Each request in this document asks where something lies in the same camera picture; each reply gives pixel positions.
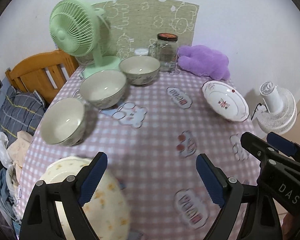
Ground white plate red rim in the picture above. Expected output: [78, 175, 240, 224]
[202, 80, 249, 122]

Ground cream plate yellow flowers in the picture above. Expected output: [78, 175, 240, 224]
[41, 157, 130, 240]

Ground floral ceramic bowl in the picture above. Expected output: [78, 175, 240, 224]
[79, 70, 127, 109]
[119, 56, 160, 86]
[40, 98, 86, 146]

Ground white floor fan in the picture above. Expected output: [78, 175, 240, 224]
[251, 81, 298, 135]

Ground white plastic bag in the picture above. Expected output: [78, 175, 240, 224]
[0, 132, 13, 168]

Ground purple plush toy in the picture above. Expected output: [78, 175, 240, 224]
[177, 45, 230, 81]

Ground blue plaid bedding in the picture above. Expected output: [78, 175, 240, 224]
[0, 86, 47, 145]

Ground pink checkered tablecloth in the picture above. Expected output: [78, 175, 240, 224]
[17, 71, 260, 239]

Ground glass jar black lid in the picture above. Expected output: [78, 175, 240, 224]
[157, 33, 178, 72]

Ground small white lidded container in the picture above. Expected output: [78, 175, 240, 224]
[134, 48, 149, 56]

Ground green desk fan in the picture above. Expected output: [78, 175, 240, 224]
[49, 0, 120, 79]

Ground glass mug with handle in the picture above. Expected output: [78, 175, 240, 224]
[148, 42, 159, 59]

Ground beige cartoon wall mat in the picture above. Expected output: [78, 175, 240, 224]
[92, 0, 199, 59]

